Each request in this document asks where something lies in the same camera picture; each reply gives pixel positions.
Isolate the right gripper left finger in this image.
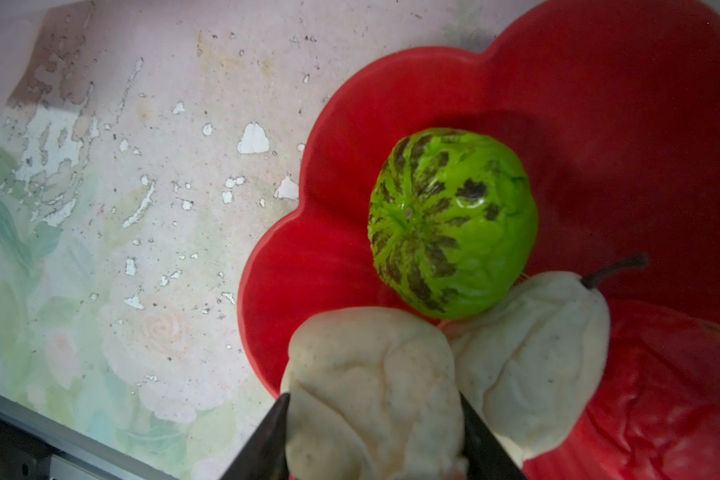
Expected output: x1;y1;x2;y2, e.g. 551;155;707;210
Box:
220;393;291;480

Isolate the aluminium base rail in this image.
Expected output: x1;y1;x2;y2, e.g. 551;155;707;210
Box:
0;395;169;479

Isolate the red flower-shaped bowl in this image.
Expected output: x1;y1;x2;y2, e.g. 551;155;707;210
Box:
238;1;720;401

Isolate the green fake fruit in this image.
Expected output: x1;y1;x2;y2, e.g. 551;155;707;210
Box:
367;128;539;320

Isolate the red fake apple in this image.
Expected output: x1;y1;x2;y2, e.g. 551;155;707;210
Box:
524;300;720;479

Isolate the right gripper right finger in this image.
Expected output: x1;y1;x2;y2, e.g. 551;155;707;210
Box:
460;394;527;480

